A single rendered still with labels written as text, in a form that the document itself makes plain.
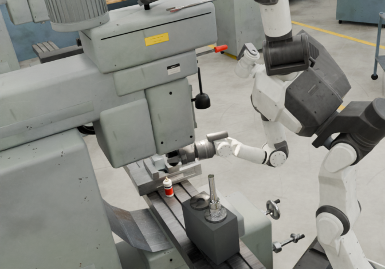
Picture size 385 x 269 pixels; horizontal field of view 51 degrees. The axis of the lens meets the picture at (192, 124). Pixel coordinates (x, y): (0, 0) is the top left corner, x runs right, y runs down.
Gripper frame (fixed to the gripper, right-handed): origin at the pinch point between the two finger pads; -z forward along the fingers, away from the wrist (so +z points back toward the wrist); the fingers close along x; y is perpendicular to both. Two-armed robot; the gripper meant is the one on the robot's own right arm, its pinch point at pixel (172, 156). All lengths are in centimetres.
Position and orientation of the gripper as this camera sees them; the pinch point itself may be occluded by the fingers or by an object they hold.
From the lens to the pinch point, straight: 183.3
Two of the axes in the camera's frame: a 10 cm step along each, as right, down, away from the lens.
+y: 1.2, 8.7, 4.8
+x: 2.0, 4.5, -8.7
